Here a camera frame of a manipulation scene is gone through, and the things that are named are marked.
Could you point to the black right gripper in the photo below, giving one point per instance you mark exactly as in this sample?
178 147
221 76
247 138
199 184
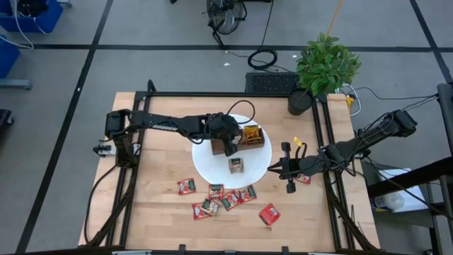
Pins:
304 166

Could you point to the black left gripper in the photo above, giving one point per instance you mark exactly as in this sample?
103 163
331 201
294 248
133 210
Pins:
221 127

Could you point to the beige tea packet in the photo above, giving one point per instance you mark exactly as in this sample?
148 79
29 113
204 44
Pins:
210 206
236 165

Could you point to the red strawberry tea packet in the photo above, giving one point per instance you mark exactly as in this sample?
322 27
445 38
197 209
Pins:
186 186
230 200
269 214
304 179
198 212
248 193
215 192

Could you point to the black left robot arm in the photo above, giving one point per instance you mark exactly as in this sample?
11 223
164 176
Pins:
166 124

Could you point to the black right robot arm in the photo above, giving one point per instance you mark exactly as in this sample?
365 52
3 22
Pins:
375 134

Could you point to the brown wooden tea caddy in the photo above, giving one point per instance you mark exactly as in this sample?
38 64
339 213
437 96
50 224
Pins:
216 148

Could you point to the yellow gripper tag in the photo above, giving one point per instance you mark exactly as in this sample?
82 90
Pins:
298 141

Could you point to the white round woven placemat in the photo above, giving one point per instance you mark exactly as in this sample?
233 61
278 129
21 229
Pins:
212 170

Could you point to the black perforated metal case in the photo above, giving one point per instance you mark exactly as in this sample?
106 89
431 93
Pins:
269 83

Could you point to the black plant pot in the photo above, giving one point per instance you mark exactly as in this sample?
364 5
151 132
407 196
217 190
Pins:
299 102

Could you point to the yellow power plug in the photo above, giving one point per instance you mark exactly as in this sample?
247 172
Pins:
350 102

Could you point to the black floor fan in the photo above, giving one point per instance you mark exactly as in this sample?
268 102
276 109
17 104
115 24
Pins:
224 16

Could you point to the green leafy plant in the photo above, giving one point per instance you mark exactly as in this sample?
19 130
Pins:
327 65

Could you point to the white box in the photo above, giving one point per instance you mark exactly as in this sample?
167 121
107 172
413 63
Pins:
414 203

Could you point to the black metal stand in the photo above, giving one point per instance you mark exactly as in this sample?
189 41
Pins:
446 124

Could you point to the blue storage bin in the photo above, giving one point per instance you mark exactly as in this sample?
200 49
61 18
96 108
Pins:
49 19
7 56

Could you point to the grey cart base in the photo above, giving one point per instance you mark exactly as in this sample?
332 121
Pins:
16 84

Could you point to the black floor object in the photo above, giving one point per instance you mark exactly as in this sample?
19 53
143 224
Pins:
4 117

